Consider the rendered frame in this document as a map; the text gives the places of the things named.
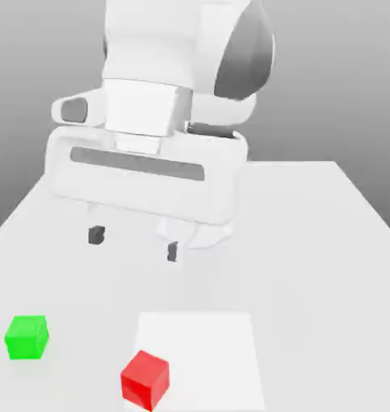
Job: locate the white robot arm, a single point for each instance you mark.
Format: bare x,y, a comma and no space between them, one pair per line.
156,45

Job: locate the small green cube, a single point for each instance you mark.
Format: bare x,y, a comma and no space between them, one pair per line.
26,338

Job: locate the small red cube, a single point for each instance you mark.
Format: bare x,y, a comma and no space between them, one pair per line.
145,381

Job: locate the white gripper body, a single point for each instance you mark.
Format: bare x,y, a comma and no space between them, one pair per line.
143,193

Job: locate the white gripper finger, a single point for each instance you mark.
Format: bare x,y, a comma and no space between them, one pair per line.
172,251
96,235

